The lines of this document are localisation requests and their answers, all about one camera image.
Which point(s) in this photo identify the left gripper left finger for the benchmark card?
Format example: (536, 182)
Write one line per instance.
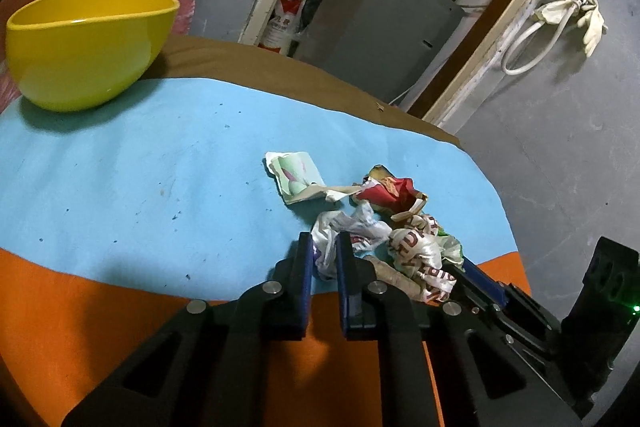
(208, 365)

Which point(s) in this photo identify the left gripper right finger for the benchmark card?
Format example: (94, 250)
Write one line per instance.
(408, 338)

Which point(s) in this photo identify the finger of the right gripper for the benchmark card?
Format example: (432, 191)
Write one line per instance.
(481, 287)

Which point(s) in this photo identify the red brown printed white wrapper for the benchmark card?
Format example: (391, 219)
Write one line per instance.
(420, 249)

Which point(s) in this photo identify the red snack wrapper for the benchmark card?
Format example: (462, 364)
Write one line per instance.
(396, 198)

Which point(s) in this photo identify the pale green paper wrapper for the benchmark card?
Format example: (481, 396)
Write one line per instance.
(299, 180)

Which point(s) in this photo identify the brown cylindrical roll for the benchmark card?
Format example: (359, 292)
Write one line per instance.
(390, 276)

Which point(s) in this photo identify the white rubber gloves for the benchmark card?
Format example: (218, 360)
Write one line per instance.
(588, 17)

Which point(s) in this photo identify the red white rice bag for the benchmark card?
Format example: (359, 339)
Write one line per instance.
(282, 26)

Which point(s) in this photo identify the yellow plastic bowl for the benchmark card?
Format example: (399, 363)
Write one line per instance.
(70, 55)

